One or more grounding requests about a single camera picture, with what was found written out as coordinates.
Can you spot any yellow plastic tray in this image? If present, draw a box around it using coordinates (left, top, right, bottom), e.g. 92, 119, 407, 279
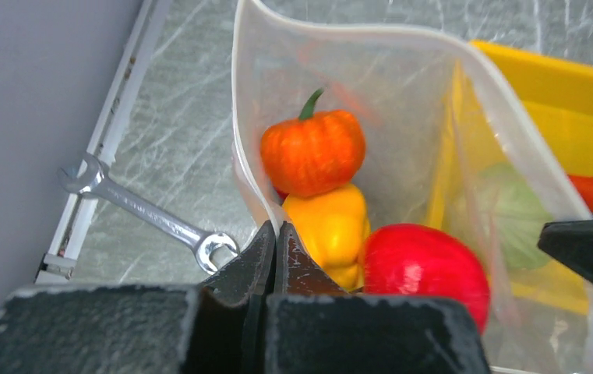
422, 40, 593, 317

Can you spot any clear dotted zip top bag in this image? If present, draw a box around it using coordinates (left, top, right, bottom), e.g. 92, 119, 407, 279
231, 1, 593, 373

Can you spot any red toy tomato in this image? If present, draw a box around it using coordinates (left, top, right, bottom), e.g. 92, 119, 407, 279
363, 224, 490, 332

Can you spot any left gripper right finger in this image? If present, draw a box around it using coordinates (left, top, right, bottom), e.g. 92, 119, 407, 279
265, 223, 489, 373

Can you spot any green toy cabbage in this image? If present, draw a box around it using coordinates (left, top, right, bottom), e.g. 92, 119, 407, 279
448, 163, 552, 270

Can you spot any yellow bell pepper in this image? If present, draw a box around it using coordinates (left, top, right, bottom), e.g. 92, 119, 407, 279
283, 183, 371, 291

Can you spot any orange toy pumpkin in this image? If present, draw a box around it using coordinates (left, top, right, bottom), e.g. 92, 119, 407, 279
259, 88, 366, 197

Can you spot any aluminium side rail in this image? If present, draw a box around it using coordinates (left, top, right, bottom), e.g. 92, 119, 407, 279
35, 0, 172, 284

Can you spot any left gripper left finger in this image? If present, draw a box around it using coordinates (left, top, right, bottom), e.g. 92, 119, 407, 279
0, 222, 276, 373

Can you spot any red bell pepper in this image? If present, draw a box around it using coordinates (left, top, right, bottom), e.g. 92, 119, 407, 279
274, 188, 288, 201

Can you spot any silver combination wrench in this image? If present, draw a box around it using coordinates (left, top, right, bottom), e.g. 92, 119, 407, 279
57, 153, 242, 275

